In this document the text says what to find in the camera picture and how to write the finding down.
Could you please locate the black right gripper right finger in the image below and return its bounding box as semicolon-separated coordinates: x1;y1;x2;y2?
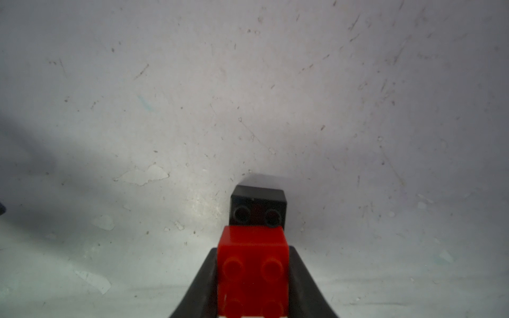
288;246;339;318

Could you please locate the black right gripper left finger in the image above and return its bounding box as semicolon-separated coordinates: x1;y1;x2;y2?
169;248;218;318

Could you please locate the red lego brick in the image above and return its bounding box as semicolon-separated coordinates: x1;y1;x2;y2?
217;225;289;317

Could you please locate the black lego brick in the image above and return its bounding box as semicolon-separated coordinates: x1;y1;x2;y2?
229;185;288;229

